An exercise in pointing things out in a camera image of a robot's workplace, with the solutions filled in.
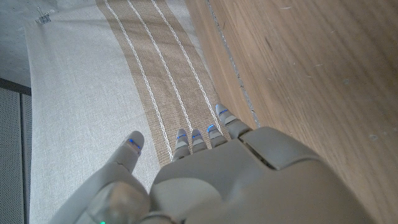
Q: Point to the beige striped backdrop cloth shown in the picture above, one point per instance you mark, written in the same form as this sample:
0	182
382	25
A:
87	93

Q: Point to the grey perforated panel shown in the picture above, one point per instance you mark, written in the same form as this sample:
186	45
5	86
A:
11	155

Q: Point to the metal binder clip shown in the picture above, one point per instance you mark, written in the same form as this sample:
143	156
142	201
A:
43	18

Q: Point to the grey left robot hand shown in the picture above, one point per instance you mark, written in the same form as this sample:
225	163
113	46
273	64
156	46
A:
248	186

